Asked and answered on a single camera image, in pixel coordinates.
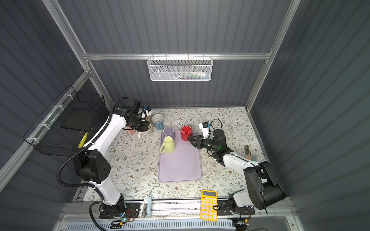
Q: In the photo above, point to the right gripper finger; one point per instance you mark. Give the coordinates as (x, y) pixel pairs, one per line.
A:
(195, 137)
(196, 142)

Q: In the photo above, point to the white mug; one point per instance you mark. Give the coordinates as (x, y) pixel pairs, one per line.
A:
(142, 134)

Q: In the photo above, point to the yellow marker in basket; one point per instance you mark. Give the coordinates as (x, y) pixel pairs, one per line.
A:
(83, 140)

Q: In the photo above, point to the pink ghost mug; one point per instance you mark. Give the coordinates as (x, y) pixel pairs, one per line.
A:
(131, 132)

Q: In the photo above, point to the yellow calculator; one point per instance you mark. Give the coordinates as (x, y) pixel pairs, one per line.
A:
(209, 199)

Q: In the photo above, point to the items in white basket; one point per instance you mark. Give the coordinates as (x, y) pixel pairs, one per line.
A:
(193, 76)

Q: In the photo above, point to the green mug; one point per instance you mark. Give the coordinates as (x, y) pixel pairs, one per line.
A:
(168, 145)

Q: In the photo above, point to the red mug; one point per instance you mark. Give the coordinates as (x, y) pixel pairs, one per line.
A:
(186, 131)

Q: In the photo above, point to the white wire basket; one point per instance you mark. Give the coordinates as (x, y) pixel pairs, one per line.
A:
(164, 69)

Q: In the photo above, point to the blue mug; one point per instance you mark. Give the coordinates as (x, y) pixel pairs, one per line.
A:
(157, 121)

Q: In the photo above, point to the lavender mug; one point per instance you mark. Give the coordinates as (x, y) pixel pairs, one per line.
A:
(168, 132)

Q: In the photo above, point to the beige speckled mug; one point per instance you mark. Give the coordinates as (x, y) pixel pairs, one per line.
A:
(148, 118)

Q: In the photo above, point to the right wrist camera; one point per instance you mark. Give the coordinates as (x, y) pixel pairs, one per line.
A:
(205, 128)

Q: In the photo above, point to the black wire basket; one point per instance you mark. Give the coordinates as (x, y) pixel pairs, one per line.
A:
(46, 135)

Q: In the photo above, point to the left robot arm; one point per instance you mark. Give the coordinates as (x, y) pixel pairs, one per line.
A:
(90, 163)

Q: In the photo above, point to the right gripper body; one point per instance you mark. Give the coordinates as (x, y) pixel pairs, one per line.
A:
(208, 144)

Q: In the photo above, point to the black pad in basket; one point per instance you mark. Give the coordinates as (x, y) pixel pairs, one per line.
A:
(79, 120)

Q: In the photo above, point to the lavender tray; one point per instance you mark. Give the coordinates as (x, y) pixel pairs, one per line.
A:
(184, 164)

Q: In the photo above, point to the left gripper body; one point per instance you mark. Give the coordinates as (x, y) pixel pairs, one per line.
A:
(142, 126)

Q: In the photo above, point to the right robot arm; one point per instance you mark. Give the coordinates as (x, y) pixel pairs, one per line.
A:
(262, 185)

